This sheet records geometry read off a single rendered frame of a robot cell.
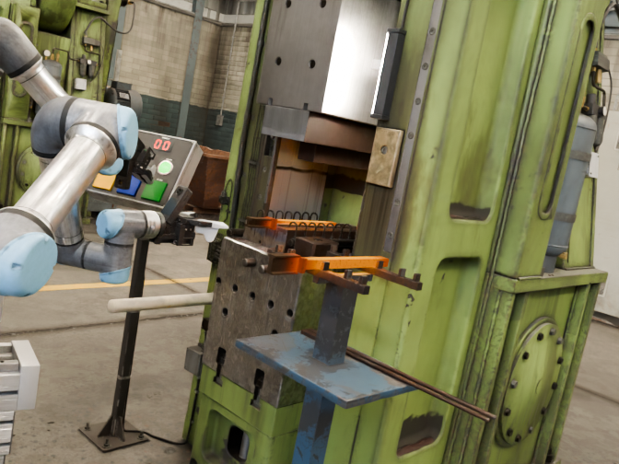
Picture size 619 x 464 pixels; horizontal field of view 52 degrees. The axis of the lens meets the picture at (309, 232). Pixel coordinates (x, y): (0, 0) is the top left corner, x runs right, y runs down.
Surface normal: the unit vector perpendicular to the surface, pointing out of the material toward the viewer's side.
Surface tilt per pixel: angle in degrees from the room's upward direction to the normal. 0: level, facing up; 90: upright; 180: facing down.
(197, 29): 90
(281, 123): 90
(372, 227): 90
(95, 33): 79
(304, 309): 90
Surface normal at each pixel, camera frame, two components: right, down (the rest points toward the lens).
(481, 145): 0.72, 0.22
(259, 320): -0.68, -0.02
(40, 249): 0.94, 0.29
